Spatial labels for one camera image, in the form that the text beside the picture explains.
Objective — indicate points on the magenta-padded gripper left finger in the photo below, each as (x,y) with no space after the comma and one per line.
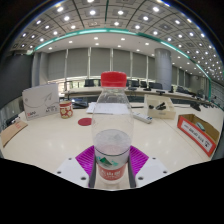
(83,161)

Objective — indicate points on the long curved conference desk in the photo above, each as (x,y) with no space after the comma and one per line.
(150,93)

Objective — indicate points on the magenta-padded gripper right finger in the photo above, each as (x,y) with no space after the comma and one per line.
(140,161)

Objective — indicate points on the flat round red coaster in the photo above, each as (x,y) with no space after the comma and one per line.
(84,121)

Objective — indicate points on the clear red-capped water bottle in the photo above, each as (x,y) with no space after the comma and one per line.
(111,116)

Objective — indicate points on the flat brown cardboard sheet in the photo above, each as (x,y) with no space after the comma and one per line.
(11,131)

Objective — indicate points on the white paper carton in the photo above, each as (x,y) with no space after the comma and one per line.
(40,101)

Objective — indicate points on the black office chairs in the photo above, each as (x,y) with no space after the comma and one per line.
(135,83)

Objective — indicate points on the red-labelled cardboard box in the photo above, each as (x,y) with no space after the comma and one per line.
(196,135)

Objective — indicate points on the ceiling lights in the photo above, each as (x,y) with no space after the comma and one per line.
(92,12)

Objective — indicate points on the white remote control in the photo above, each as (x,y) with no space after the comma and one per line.
(142,117)

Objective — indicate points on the red floral mug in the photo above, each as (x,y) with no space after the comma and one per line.
(66,110)

